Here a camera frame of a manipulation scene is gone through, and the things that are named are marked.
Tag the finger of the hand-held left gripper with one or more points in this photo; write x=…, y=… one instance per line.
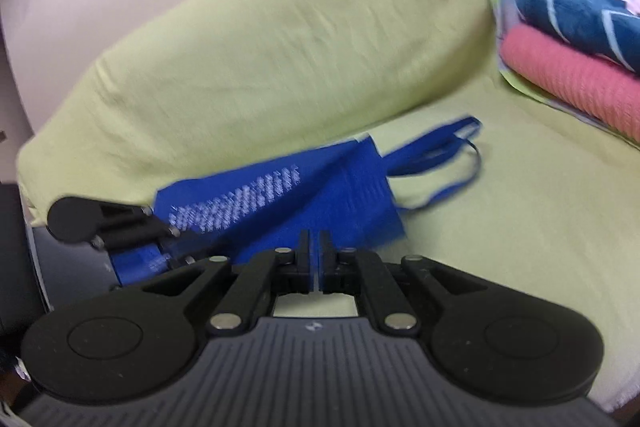
x=187, y=260
x=140, y=227

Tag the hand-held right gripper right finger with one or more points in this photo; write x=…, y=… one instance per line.
x=325, y=257

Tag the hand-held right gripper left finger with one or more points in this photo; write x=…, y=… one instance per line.
x=305, y=257

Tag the blue shopping bag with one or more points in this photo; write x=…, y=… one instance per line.
x=325, y=202

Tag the pink knitted towel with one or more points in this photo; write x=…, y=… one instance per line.
x=565, y=77

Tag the blue striped towel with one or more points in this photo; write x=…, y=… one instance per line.
x=575, y=14

